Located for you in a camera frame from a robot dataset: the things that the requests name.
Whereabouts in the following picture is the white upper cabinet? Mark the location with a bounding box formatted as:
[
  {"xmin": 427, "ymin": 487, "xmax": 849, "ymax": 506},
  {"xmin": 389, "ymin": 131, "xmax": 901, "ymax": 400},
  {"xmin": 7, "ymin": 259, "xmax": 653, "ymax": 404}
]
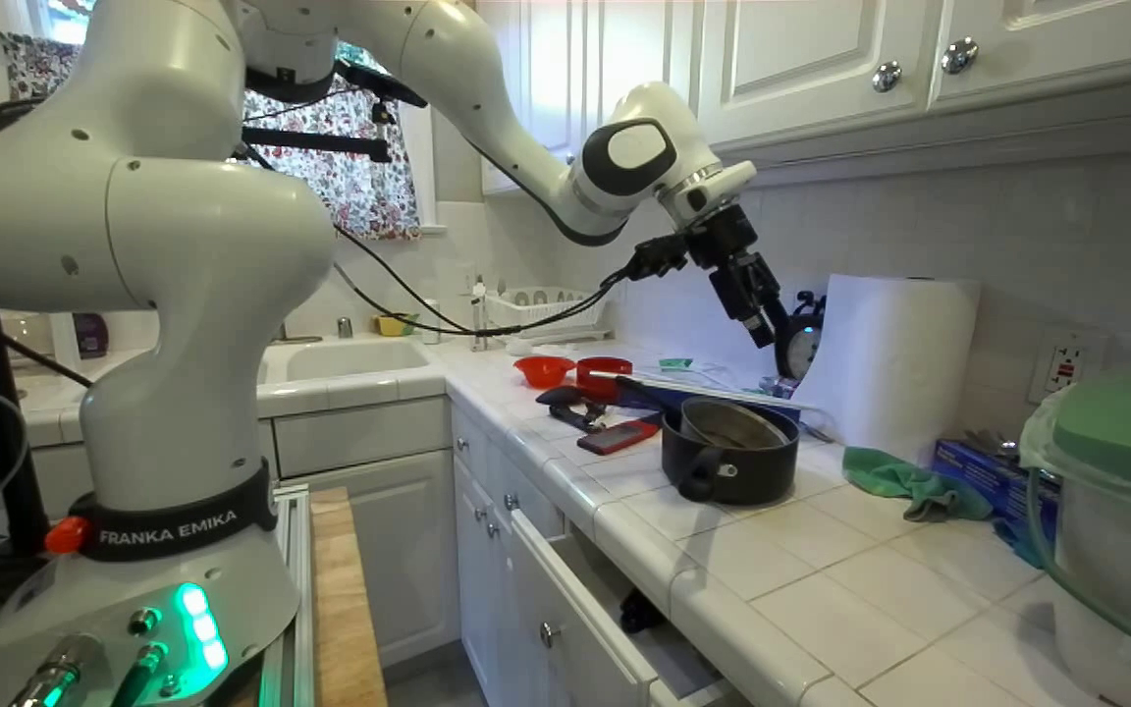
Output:
[{"xmin": 475, "ymin": 0, "xmax": 1131, "ymax": 195}]

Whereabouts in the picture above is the sink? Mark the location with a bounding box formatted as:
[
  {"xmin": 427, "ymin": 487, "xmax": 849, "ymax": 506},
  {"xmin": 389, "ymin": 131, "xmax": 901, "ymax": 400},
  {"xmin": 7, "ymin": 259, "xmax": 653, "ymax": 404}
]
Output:
[{"xmin": 259, "ymin": 338, "xmax": 435, "ymax": 386}]

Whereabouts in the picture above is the purple bottle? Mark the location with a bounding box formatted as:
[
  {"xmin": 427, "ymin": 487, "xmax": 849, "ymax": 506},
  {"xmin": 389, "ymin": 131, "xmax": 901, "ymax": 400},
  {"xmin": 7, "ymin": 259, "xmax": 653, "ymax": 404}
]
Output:
[{"xmin": 72, "ymin": 311, "xmax": 111, "ymax": 360}]

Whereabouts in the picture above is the paper towel roll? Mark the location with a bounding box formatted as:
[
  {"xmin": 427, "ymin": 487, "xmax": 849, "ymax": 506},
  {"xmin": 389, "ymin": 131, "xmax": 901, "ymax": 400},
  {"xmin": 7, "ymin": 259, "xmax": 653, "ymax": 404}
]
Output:
[{"xmin": 789, "ymin": 274, "xmax": 982, "ymax": 468}]

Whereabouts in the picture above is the upper cabinet door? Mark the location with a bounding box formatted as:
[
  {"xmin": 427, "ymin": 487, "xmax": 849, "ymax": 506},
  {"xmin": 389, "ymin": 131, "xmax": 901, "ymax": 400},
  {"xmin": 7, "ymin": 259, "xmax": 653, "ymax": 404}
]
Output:
[
  {"xmin": 697, "ymin": 0, "xmax": 942, "ymax": 150},
  {"xmin": 929, "ymin": 0, "xmax": 1131, "ymax": 111},
  {"xmin": 475, "ymin": 0, "xmax": 618, "ymax": 195}
]

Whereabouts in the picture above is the red flat case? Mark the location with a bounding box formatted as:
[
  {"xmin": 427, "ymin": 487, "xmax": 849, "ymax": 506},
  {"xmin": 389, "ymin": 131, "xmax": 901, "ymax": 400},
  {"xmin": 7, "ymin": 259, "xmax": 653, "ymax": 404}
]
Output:
[{"xmin": 576, "ymin": 413, "xmax": 664, "ymax": 457}]

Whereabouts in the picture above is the floral curtain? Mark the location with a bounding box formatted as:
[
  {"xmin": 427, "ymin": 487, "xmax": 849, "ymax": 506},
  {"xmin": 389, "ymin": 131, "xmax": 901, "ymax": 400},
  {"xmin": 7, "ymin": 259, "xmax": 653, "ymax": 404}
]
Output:
[{"xmin": 0, "ymin": 29, "xmax": 423, "ymax": 243}]

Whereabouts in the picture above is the white lower cabinet door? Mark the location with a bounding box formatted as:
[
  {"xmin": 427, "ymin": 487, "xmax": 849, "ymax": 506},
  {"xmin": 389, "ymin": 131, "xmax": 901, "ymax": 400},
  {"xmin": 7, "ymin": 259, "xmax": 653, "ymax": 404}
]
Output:
[
  {"xmin": 279, "ymin": 449, "xmax": 461, "ymax": 671},
  {"xmin": 454, "ymin": 454, "xmax": 517, "ymax": 706}
]

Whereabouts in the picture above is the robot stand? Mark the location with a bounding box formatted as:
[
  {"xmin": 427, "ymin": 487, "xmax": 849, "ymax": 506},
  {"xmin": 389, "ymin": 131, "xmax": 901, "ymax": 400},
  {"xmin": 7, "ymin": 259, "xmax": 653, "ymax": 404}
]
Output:
[{"xmin": 256, "ymin": 484, "xmax": 390, "ymax": 707}]

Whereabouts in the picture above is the camera on mount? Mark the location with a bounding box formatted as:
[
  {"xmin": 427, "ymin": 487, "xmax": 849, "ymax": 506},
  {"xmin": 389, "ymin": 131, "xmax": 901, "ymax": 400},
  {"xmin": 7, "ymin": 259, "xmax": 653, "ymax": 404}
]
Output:
[{"xmin": 237, "ymin": 59, "xmax": 429, "ymax": 166}]

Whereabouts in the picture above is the black round clock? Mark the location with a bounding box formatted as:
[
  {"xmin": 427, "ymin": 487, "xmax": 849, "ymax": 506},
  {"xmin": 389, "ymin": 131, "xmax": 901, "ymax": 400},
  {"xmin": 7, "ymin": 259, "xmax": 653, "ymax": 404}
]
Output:
[{"xmin": 776, "ymin": 291, "xmax": 828, "ymax": 383}]

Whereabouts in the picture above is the clear container with green lid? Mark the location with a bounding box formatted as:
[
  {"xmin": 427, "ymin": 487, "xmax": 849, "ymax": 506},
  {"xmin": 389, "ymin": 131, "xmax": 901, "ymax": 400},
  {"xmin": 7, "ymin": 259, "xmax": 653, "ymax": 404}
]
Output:
[{"xmin": 1017, "ymin": 367, "xmax": 1131, "ymax": 707}]

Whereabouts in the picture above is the black stapler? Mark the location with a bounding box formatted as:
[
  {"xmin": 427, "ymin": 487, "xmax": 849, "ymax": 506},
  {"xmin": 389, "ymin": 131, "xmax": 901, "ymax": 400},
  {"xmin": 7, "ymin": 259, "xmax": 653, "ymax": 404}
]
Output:
[{"xmin": 535, "ymin": 385, "xmax": 610, "ymax": 434}]

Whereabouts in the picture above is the red cup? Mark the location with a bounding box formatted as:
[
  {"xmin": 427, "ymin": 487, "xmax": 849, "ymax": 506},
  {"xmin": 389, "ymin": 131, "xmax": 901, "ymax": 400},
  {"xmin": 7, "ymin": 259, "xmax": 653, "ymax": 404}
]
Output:
[{"xmin": 575, "ymin": 355, "xmax": 634, "ymax": 400}]

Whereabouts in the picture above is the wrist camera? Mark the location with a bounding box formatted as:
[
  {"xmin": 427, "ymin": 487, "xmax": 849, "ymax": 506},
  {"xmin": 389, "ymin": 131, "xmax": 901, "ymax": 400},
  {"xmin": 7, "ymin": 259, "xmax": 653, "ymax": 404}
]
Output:
[{"xmin": 628, "ymin": 234, "xmax": 691, "ymax": 282}]

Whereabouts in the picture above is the green cloth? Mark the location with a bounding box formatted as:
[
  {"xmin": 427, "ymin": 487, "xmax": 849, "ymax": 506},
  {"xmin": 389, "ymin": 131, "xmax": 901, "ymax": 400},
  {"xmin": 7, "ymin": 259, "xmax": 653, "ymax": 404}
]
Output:
[{"xmin": 841, "ymin": 446, "xmax": 995, "ymax": 523}]

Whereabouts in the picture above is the blue cardboard box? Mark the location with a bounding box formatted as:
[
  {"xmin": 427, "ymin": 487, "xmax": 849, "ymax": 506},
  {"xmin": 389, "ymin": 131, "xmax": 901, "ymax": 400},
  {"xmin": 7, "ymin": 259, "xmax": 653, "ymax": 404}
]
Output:
[{"xmin": 931, "ymin": 438, "xmax": 1063, "ymax": 569}]

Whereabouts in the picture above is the white dish rack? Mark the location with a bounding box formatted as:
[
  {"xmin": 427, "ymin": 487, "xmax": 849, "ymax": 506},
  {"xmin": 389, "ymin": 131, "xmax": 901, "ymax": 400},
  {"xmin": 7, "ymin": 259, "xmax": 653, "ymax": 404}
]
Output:
[{"xmin": 483, "ymin": 286, "xmax": 612, "ymax": 341}]

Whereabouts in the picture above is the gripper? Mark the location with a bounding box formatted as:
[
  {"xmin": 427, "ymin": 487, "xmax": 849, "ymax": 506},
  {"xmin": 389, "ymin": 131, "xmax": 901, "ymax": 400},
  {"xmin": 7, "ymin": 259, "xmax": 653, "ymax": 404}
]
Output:
[{"xmin": 685, "ymin": 204, "xmax": 793, "ymax": 350}]

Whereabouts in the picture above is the wall socket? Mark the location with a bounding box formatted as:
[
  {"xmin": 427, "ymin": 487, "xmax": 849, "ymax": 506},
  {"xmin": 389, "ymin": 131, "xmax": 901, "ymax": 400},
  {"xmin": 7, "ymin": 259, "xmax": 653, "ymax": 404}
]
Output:
[{"xmin": 1026, "ymin": 327, "xmax": 1108, "ymax": 407}]

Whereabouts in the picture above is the long blue box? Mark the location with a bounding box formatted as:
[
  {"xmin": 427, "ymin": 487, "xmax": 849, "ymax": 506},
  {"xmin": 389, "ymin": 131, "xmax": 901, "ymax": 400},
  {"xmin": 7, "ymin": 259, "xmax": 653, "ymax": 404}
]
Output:
[{"xmin": 589, "ymin": 370, "xmax": 814, "ymax": 425}]

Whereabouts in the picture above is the black pot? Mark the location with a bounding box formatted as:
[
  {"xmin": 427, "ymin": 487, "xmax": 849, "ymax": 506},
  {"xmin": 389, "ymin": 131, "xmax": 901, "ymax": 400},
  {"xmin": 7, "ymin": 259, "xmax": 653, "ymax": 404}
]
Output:
[{"xmin": 661, "ymin": 397, "xmax": 802, "ymax": 508}]

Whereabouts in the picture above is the orange-red plastic bowl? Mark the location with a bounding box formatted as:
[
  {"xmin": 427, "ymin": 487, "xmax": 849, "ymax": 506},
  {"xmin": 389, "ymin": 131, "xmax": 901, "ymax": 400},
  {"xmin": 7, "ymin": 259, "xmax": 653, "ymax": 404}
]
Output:
[{"xmin": 512, "ymin": 354, "xmax": 577, "ymax": 390}]

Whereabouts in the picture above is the white drawer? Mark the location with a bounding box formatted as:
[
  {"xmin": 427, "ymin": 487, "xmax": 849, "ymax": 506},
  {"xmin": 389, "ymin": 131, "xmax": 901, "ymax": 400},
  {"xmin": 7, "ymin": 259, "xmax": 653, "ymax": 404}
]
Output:
[{"xmin": 510, "ymin": 509, "xmax": 755, "ymax": 707}]

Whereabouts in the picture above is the grey pan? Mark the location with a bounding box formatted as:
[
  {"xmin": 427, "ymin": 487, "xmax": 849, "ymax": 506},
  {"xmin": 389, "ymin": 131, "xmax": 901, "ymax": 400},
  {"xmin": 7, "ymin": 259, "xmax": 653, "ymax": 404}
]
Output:
[{"xmin": 678, "ymin": 397, "xmax": 792, "ymax": 453}]

